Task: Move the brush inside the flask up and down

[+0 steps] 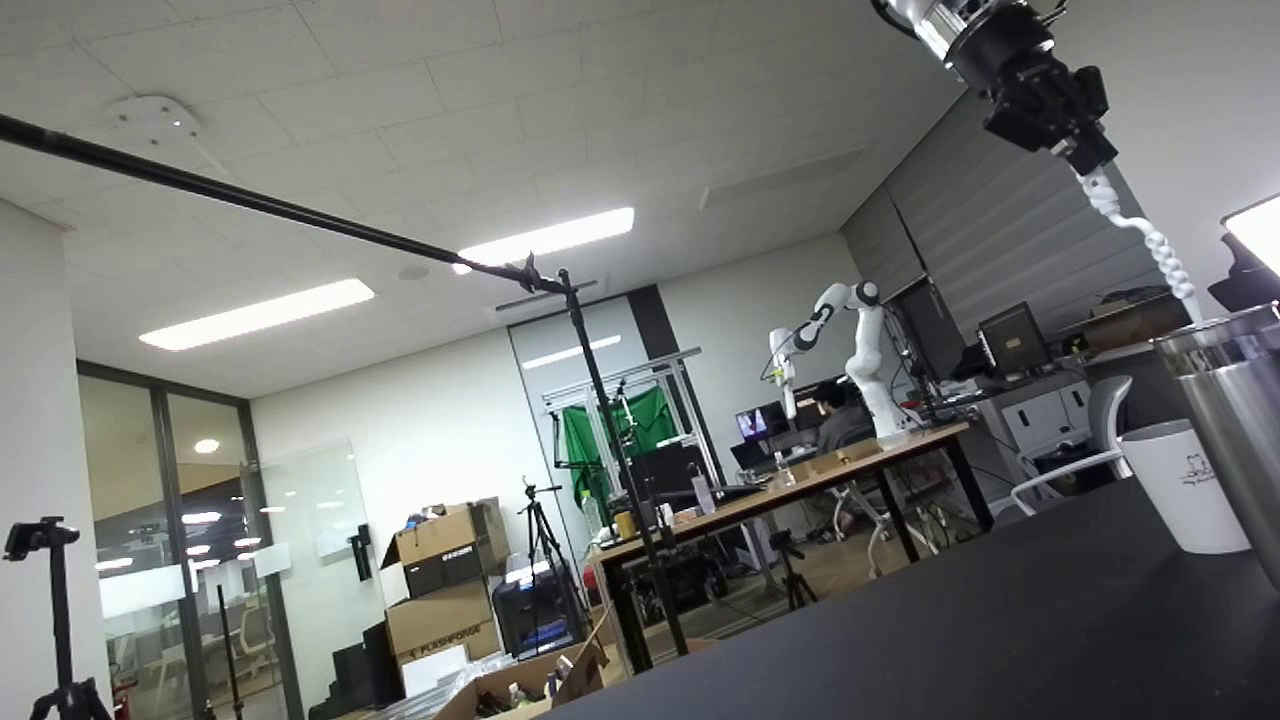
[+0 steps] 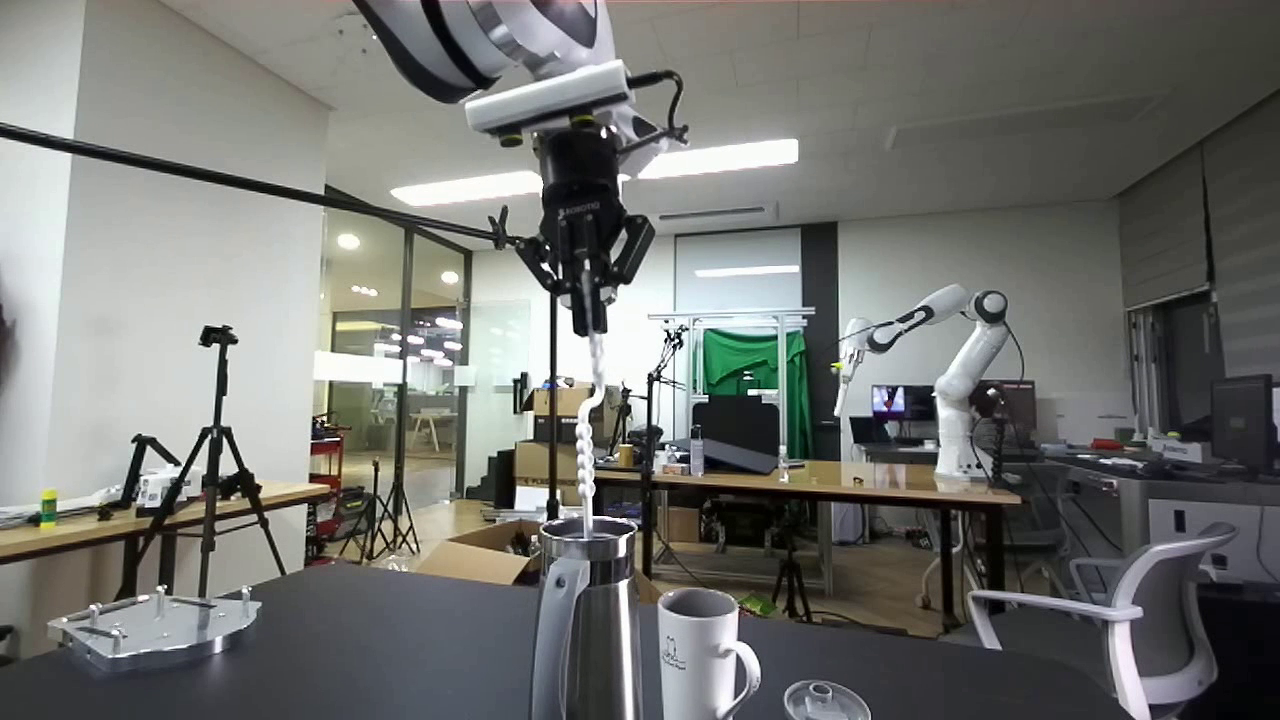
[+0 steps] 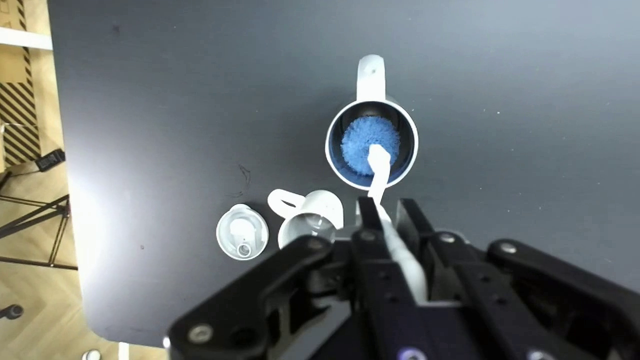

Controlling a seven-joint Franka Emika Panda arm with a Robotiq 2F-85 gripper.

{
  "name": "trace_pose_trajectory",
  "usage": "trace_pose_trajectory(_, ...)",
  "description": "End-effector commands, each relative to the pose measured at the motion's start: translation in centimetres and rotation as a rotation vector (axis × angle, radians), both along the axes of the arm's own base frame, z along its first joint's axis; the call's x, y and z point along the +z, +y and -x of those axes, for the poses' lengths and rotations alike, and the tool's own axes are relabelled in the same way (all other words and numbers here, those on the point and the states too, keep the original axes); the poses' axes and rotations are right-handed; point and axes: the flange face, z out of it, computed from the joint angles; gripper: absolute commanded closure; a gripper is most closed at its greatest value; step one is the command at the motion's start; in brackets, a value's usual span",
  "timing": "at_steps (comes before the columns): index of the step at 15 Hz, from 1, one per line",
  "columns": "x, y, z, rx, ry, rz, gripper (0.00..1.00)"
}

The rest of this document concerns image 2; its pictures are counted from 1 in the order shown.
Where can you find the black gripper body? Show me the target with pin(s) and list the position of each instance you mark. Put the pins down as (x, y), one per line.
(580, 187)

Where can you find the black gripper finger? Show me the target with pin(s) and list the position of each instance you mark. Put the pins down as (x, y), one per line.
(626, 255)
(576, 302)

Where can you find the white bottle brush blue head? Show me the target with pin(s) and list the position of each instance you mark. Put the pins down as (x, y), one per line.
(594, 443)

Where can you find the white black-striped robot arm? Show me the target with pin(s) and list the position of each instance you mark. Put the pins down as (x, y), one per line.
(465, 41)

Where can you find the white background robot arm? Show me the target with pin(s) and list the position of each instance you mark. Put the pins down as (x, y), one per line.
(961, 372)

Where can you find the stainless steel flask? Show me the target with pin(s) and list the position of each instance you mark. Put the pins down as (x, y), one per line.
(604, 624)

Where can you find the stacked cardboard boxes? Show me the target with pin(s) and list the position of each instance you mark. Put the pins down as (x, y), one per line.
(560, 414)

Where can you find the thin black vertical stand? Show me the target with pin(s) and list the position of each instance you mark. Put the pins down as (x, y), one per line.
(550, 425)

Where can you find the long ceiling light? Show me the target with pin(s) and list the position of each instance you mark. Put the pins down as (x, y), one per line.
(720, 156)

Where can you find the green screen backdrop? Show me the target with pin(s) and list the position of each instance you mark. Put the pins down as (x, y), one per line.
(747, 362)

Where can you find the black stand with white head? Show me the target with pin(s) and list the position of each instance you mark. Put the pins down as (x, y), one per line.
(649, 464)

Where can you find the black monitor on desk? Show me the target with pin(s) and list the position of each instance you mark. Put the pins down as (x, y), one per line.
(736, 430)

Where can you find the open cardboard box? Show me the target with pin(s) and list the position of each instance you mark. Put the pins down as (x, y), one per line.
(472, 554)

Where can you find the folded black tripods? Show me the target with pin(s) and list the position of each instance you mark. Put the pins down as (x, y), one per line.
(381, 512)

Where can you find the wooden desk black legs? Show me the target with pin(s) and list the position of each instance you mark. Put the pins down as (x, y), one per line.
(824, 482)

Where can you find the lit laptop screen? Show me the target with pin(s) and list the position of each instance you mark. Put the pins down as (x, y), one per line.
(903, 400)

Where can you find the short black tripod stand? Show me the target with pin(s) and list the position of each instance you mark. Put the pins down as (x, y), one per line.
(793, 584)

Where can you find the white ceramic mug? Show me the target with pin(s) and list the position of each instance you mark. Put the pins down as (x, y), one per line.
(694, 662)

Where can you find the long black boom pole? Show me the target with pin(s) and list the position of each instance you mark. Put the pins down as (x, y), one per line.
(201, 173)

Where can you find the small black stand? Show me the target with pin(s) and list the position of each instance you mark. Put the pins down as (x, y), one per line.
(139, 460)

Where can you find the clear round lid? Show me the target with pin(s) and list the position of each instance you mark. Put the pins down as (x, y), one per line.
(824, 701)

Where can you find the clear acrylic plate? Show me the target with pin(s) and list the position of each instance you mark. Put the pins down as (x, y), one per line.
(147, 629)

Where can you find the long wooden bench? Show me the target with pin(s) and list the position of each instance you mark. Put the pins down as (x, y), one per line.
(83, 529)

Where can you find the small green bottle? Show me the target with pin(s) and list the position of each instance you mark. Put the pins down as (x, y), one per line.
(49, 508)

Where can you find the grey lab counter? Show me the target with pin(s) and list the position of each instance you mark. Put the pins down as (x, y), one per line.
(1186, 503)

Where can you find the dark computer monitor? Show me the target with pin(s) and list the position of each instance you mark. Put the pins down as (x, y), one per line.
(1242, 425)

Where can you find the white office chair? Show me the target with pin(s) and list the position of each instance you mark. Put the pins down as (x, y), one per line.
(1162, 613)

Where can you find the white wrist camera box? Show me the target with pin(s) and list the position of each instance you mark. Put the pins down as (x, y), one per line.
(547, 99)

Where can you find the tall black camera tripod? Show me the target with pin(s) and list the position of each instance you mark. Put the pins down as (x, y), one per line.
(217, 454)

